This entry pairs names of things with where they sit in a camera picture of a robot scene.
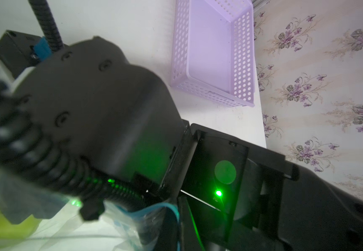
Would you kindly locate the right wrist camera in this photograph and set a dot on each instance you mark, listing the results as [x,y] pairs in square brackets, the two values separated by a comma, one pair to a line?
[19,51]

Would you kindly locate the clear zip-top plastic bag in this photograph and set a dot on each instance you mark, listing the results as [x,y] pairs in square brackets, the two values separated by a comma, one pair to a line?
[63,229]

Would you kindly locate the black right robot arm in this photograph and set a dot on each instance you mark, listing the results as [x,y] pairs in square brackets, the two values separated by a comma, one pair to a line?
[93,126]

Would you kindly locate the purple plastic basket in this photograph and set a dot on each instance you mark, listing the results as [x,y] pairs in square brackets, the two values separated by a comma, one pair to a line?
[213,51]

